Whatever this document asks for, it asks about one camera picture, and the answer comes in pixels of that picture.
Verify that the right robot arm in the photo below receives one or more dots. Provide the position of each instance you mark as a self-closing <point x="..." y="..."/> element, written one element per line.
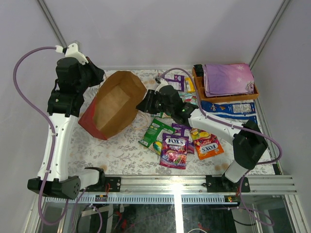
<point x="248" y="143"/>

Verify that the black items in tray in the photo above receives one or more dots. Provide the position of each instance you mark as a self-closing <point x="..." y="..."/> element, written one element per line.
<point x="198" y="68"/>

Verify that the purple folded cloth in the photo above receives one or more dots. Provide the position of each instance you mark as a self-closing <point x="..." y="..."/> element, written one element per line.
<point x="229" y="79"/>

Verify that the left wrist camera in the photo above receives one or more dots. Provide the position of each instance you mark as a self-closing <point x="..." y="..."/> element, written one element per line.
<point x="73" y="50"/>

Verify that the floral table mat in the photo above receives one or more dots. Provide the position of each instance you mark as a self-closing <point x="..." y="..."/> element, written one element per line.
<point x="124" y="155"/>

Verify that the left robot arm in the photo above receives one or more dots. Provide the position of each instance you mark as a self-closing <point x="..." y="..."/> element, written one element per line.
<point x="74" y="77"/>

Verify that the blue chips bag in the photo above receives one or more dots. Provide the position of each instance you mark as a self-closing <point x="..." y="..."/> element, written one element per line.
<point x="240" y="112"/>

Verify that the red paper bag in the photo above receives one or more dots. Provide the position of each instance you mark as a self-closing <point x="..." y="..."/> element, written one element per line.
<point x="114" y="106"/>

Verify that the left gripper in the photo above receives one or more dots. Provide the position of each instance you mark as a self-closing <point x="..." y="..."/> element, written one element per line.
<point x="92" y="73"/>

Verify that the purple snack packet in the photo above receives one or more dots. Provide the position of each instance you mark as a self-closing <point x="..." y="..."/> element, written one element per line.
<point x="182" y="130"/>
<point x="175" y="80"/>

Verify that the colourful snack packet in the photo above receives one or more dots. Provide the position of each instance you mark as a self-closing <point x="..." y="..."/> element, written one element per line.
<point x="174" y="151"/>

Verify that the yellow snack packet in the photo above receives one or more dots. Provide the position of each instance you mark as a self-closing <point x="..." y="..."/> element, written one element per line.
<point x="189" y="85"/>

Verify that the orange Fox's candy bag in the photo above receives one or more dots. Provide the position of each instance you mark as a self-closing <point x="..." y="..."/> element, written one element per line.
<point x="206" y="144"/>

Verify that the green white snack packet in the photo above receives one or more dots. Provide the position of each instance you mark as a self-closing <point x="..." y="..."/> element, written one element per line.
<point x="188" y="97"/>

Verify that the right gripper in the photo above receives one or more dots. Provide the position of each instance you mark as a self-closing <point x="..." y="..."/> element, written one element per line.
<point x="146" y="105"/>

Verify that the aluminium rail frame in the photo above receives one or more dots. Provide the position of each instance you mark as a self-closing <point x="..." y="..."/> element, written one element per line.
<point x="178" y="204"/>

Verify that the green yellow snack bag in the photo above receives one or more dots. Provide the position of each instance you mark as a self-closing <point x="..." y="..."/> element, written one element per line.
<point x="161" y="115"/>

